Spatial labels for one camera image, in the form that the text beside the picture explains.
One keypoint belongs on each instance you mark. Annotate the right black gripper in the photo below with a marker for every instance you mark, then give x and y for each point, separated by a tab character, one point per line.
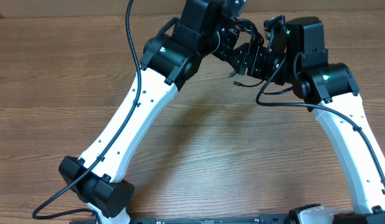
254	64

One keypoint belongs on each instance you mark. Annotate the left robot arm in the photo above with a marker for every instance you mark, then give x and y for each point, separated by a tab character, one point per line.
169	59

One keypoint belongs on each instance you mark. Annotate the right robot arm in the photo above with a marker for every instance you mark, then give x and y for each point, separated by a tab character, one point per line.
296	54

